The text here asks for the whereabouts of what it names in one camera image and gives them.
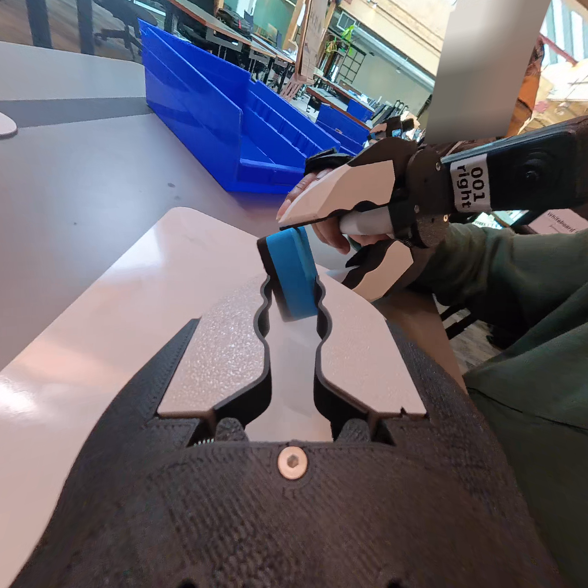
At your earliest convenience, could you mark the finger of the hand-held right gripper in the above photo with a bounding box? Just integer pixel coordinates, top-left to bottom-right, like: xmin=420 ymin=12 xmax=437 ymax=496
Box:
xmin=277 ymin=160 xmax=397 ymax=231
xmin=328 ymin=239 xmax=416 ymax=304

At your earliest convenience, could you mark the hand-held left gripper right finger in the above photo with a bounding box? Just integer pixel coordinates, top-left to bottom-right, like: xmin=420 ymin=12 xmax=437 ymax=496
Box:
xmin=314 ymin=275 xmax=428 ymax=444

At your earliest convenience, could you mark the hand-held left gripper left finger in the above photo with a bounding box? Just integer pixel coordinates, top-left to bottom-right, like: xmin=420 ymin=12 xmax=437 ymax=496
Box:
xmin=157 ymin=275 xmax=273 ymax=444

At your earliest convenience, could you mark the blue whiteboard eraser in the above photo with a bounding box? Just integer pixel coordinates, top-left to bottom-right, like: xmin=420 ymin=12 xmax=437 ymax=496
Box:
xmin=256 ymin=226 xmax=320 ymax=322

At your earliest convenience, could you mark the white whiteboard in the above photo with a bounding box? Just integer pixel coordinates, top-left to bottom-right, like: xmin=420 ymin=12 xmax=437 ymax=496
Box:
xmin=0 ymin=207 xmax=468 ymax=579

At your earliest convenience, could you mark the person's right forearm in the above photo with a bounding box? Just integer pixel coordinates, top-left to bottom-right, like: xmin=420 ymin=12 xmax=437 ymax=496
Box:
xmin=404 ymin=223 xmax=588 ymax=341

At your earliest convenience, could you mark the person's right hand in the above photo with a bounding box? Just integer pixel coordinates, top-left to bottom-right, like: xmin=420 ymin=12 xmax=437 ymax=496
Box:
xmin=277 ymin=169 xmax=397 ymax=256

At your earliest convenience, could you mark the white printed sheet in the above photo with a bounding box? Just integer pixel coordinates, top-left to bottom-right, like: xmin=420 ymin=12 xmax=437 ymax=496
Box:
xmin=528 ymin=209 xmax=588 ymax=235

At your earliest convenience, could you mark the person's green sweatshirt torso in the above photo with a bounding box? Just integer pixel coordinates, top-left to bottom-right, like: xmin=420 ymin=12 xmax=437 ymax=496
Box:
xmin=464 ymin=285 xmax=588 ymax=588

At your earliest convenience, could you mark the long wooden desk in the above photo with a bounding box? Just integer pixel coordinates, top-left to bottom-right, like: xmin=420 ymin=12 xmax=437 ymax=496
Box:
xmin=168 ymin=0 xmax=295 ymax=70

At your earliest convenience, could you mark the black office chair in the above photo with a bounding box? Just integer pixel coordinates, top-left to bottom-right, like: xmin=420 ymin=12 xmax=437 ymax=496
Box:
xmin=94 ymin=0 xmax=144 ymax=60

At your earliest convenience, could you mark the wooden frame stand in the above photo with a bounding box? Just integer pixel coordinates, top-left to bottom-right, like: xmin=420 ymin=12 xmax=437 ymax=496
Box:
xmin=281 ymin=0 xmax=336 ymax=101

